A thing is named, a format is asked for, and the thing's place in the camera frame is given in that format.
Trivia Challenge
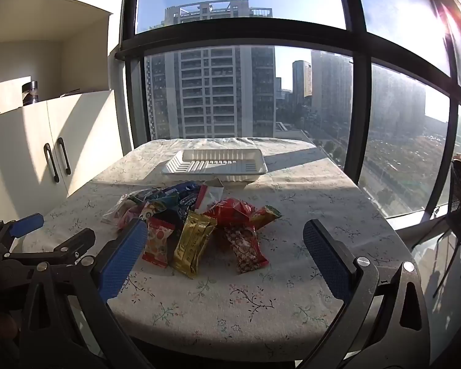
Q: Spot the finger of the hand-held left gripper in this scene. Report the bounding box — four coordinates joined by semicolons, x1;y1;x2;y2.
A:
0;213;45;256
3;228;97;267

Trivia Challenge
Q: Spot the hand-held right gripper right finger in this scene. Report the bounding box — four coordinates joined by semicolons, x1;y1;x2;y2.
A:
297;219;431;369

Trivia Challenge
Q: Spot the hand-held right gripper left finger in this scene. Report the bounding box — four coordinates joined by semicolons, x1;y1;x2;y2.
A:
19;219;154;369

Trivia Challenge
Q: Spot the teal colourful snack packet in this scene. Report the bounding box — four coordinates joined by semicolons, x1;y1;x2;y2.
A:
140;196;179;220

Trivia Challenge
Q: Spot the dark green snack packet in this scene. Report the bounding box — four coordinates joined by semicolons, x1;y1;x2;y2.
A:
128;188;162;202

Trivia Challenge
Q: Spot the gold snack packet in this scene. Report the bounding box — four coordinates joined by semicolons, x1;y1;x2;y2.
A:
171;211;218;279

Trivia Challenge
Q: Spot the orange green snack packet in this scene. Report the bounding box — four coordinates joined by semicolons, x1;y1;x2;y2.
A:
250;205;283;230

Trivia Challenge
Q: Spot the dark red patterned snack packet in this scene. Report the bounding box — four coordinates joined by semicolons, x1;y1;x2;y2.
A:
223;226;270;274

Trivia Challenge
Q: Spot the bright red snack packet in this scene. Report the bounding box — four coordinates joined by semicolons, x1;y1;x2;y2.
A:
203;198;260;228

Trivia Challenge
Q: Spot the white plastic tray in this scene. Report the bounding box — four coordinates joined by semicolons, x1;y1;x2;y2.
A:
162;148;269;183

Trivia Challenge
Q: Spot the red white floral snack packet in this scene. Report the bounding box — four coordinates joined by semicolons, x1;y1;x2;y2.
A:
141;217;176;268

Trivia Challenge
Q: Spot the clear pink snack packet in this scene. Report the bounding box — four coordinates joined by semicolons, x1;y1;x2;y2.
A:
101;194;143;230

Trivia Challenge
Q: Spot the floral tablecloth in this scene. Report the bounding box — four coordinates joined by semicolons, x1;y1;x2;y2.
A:
23;137;417;362

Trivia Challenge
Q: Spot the black snack packet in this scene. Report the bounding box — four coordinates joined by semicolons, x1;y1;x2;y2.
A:
177;194;198;220

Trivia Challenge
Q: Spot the blue snack packet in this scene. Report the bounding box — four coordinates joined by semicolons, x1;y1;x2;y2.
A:
165;182;200;200

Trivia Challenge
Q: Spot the white floor cabinet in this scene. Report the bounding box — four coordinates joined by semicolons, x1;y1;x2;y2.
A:
0;89;133;239

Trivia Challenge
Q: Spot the dark jar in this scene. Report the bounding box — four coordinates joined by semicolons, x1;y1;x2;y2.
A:
22;81;40;106

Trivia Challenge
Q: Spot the black mesh chair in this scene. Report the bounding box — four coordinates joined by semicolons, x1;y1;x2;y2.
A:
432;157;461;296

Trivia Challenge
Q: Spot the grey high-rise building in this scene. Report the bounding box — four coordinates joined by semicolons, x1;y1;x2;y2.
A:
144;0;277;139

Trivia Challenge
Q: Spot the black cabinet door handle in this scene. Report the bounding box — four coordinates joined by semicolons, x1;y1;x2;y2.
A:
43;143;60;182
57;137;72;175

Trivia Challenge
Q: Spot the black window frame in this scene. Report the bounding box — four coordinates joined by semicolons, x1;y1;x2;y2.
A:
115;0;461;220

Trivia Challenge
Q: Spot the white wall cabinet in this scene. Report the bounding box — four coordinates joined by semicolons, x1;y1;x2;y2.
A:
0;0;127;47

